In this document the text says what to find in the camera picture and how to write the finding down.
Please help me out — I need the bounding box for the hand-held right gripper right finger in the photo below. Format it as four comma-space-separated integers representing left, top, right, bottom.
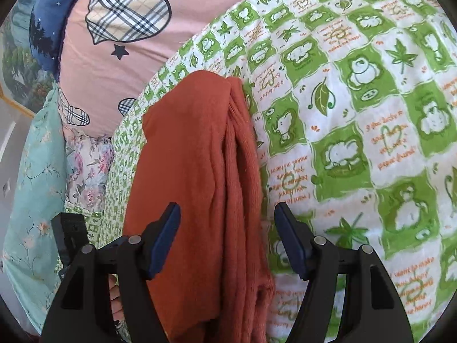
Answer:
274, 202, 415, 343

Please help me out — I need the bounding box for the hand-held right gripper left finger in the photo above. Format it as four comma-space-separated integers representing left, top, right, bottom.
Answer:
39, 202, 181, 343

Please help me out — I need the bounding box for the orange knit sweater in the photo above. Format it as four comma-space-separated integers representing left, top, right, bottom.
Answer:
122, 71, 275, 343

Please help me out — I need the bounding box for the person's left hand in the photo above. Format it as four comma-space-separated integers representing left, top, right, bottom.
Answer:
108, 274, 125, 333

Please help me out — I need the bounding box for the teal floral sheet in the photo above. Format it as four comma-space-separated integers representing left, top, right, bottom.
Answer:
2, 89, 70, 333

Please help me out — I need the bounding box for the white pink floral pillow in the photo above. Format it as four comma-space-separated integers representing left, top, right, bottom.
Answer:
64, 132, 117, 211

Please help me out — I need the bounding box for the green checked frog-print blanket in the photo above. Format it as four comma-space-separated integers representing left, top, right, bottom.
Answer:
64, 0, 457, 343

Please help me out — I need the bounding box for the pink quilt with plaid hearts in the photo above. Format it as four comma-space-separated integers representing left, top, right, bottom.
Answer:
57, 0, 286, 138

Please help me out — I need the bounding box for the blue star-print cloth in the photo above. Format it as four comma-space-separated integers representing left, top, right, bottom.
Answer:
30, 0, 101, 79

